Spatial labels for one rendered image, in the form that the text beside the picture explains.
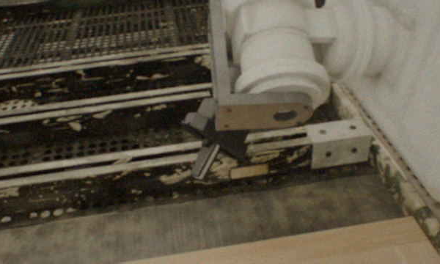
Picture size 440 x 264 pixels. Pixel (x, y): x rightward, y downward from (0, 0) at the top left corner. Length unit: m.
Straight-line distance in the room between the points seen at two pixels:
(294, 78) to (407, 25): 0.09
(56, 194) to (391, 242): 0.63
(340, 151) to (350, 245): 0.23
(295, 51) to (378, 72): 0.08
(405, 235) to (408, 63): 0.55
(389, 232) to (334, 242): 0.10
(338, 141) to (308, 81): 0.65
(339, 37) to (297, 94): 0.06
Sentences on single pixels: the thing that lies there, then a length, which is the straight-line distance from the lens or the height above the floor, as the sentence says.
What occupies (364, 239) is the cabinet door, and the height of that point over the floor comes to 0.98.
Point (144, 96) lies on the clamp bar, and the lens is 1.11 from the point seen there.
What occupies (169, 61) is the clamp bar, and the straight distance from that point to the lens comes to 1.28.
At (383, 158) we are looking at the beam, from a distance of 0.94.
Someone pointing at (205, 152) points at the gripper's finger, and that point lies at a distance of 0.71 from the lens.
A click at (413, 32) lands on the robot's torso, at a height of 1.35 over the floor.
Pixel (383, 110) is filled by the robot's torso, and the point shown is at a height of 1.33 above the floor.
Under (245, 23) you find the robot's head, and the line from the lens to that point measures 0.31.
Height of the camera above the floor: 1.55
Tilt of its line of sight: 23 degrees down
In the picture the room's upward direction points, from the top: 69 degrees counter-clockwise
